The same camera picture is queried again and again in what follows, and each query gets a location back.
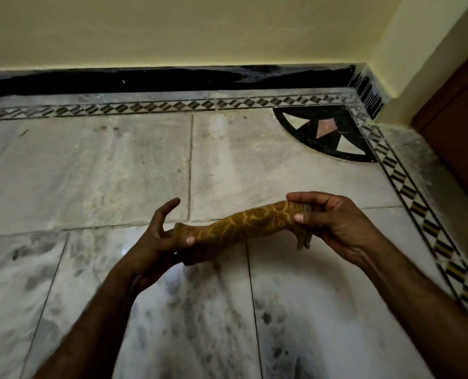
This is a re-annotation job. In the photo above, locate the person's right hand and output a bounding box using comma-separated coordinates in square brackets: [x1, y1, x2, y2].
[286, 192, 381, 267]

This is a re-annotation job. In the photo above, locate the person's right forearm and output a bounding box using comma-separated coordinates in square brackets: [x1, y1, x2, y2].
[356, 240, 468, 379]

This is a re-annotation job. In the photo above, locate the black skirting board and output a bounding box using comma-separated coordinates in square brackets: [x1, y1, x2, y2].
[0, 63, 391, 120]

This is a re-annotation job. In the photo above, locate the person's left hand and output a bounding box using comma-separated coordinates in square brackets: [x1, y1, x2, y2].
[119, 197, 198, 293]

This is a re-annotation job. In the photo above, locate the brown wooden door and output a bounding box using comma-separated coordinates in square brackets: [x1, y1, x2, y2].
[410, 38, 468, 217]

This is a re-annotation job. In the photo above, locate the yellow-brown patterned cloth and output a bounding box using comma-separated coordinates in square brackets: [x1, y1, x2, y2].
[174, 201, 313, 267]

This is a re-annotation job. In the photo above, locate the person's left forearm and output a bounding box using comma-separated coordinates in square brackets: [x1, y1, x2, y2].
[33, 270, 150, 379]

